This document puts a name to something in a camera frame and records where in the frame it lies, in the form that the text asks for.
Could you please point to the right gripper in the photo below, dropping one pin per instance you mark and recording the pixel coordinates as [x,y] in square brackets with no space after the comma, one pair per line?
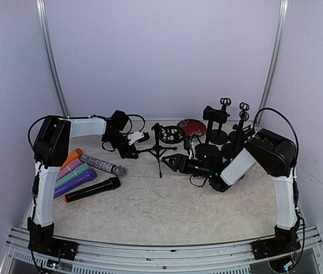
[177,160]

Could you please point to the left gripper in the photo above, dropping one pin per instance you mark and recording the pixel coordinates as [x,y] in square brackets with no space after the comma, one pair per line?
[126,153]

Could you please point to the glitter microphone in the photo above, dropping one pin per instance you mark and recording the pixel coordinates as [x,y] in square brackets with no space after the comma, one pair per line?
[119,171]

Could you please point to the black tripod microphone stand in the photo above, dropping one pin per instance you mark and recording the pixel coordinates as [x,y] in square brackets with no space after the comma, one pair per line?
[165,137]

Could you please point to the black microphone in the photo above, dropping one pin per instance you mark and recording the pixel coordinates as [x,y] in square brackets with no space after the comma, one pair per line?
[107,185]

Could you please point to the purple microphone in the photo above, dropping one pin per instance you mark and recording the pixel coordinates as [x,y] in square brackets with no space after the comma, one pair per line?
[85,177]

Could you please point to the teal microphone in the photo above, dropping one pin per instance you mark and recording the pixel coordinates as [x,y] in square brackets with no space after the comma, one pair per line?
[72,175]

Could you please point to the black desk stand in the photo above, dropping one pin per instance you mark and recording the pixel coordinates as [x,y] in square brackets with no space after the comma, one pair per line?
[218,136]

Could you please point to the orange microphone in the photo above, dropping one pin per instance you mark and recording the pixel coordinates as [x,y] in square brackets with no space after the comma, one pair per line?
[76,154]

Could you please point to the pink microphone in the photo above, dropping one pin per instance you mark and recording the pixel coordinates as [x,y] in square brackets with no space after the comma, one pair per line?
[68,168]

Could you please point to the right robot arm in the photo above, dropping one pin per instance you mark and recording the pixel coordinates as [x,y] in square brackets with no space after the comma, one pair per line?
[274,154]

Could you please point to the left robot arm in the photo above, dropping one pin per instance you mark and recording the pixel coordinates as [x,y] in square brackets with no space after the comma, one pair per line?
[50,153]

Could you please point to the red patterned coaster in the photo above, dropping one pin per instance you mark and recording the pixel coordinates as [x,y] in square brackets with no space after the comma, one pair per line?
[192,127]

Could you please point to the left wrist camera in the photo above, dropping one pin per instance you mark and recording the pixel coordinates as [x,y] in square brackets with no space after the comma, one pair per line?
[138,136]

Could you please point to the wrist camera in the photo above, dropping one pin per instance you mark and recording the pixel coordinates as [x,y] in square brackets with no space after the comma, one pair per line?
[138,136]
[189,146]

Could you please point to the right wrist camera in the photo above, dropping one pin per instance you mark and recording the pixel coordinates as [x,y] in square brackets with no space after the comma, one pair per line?
[189,146]

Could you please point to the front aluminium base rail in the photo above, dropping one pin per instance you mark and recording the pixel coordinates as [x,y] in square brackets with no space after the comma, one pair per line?
[97,257]

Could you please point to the left aluminium frame post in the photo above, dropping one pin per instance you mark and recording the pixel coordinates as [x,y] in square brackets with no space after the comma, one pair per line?
[45,30]

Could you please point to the aluminium corner frame post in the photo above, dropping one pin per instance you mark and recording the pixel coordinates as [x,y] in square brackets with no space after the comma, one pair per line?
[278,37]

